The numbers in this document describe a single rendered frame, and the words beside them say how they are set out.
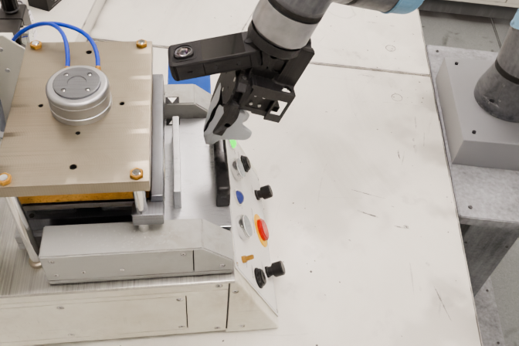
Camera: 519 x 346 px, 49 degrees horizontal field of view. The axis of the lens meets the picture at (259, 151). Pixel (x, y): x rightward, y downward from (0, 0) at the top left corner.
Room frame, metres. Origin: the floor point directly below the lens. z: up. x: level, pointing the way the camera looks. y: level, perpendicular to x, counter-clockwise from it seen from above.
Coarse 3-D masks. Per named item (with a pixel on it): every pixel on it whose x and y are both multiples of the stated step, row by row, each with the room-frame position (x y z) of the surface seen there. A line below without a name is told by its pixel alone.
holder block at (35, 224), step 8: (80, 208) 0.45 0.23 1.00; (88, 208) 0.45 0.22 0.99; (96, 208) 0.45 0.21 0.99; (32, 216) 0.42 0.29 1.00; (40, 216) 0.42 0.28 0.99; (48, 216) 0.43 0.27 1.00; (56, 216) 0.43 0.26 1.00; (64, 216) 0.43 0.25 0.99; (72, 216) 0.43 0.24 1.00; (80, 216) 0.43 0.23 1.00; (88, 216) 0.43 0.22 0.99; (96, 216) 0.43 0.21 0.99; (104, 216) 0.44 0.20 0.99; (112, 216) 0.44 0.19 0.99; (120, 216) 0.44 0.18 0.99; (128, 216) 0.44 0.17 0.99; (32, 224) 0.42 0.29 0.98; (40, 224) 0.42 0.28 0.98; (48, 224) 0.42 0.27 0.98; (56, 224) 0.42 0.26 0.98; (64, 224) 0.43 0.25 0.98; (72, 224) 0.43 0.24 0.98
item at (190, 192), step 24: (192, 120) 0.66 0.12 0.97; (168, 144) 0.60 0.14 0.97; (192, 144) 0.61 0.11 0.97; (168, 168) 0.55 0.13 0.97; (192, 168) 0.56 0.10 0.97; (168, 192) 0.51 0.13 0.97; (192, 192) 0.51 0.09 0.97; (168, 216) 0.46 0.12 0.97; (192, 216) 0.47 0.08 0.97; (216, 216) 0.47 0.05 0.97
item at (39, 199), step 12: (108, 192) 0.44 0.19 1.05; (120, 192) 0.44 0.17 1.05; (132, 192) 0.44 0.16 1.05; (24, 204) 0.42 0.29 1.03; (36, 204) 0.42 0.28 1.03; (48, 204) 0.42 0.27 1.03; (60, 204) 0.42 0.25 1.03; (72, 204) 0.43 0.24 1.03; (84, 204) 0.43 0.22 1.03; (96, 204) 0.43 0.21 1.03; (108, 204) 0.44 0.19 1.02; (120, 204) 0.44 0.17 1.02
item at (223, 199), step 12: (216, 144) 0.58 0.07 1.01; (216, 156) 0.55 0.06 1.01; (216, 168) 0.53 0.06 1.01; (228, 168) 0.53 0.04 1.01; (216, 180) 0.51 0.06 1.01; (228, 180) 0.51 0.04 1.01; (216, 192) 0.49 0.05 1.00; (228, 192) 0.49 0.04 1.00; (216, 204) 0.49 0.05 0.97; (228, 204) 0.49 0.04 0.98
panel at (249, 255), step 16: (256, 176) 0.72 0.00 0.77; (240, 208) 0.56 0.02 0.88; (256, 208) 0.63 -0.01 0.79; (256, 224) 0.58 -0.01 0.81; (240, 240) 0.49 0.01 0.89; (256, 240) 0.54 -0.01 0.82; (240, 256) 0.45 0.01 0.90; (256, 256) 0.50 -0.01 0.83; (240, 272) 0.42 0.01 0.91; (256, 288) 0.43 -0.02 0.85; (272, 288) 0.48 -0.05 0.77; (272, 304) 0.44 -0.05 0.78
